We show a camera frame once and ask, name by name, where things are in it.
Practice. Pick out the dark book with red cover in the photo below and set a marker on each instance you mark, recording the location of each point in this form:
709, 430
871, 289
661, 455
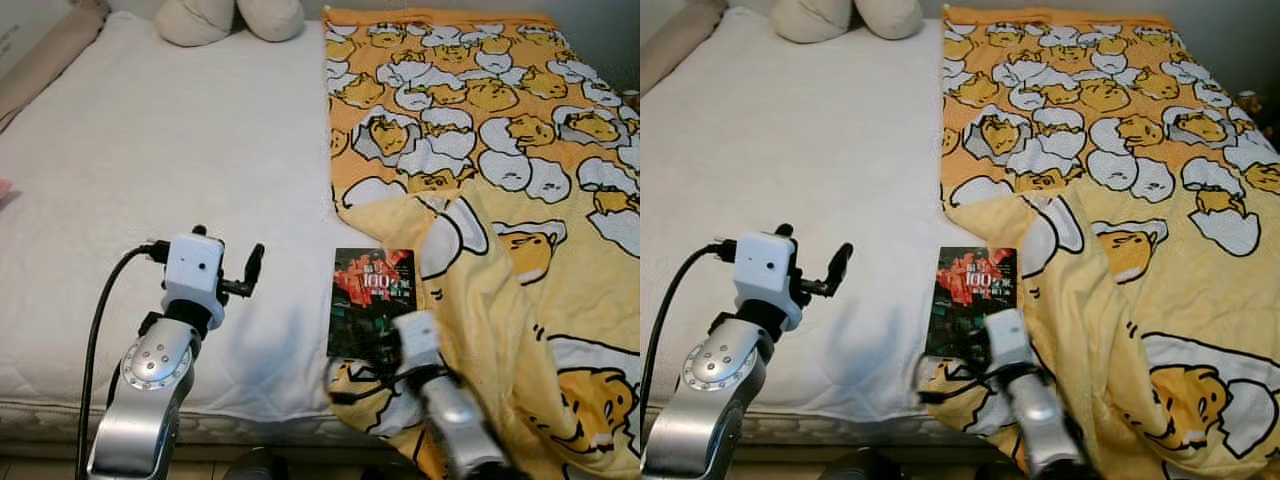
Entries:
965, 285
370, 285

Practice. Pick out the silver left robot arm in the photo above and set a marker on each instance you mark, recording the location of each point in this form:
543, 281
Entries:
715, 400
150, 400

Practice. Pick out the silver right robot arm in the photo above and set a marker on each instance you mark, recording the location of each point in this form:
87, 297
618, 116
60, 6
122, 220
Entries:
460, 430
1040, 420

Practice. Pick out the white quilted mattress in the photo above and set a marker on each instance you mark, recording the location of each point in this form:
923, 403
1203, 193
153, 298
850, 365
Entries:
150, 150
780, 150

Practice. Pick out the black robot leg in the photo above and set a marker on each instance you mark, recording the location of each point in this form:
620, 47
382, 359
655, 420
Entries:
255, 466
865, 466

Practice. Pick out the grey bed base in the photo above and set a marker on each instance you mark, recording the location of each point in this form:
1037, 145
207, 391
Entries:
60, 452
680, 440

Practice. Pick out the beige plush toy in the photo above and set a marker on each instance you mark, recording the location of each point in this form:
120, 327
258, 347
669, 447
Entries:
200, 20
815, 18

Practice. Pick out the grey printed headboard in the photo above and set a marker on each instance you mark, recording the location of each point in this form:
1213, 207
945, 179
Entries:
670, 45
40, 60

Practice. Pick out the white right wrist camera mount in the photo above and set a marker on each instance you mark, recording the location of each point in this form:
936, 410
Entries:
418, 340
1008, 340

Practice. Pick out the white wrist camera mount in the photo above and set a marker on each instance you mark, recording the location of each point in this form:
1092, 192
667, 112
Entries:
195, 270
765, 270
1008, 340
418, 340

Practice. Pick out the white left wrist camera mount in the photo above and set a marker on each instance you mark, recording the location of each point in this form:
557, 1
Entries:
195, 270
765, 270

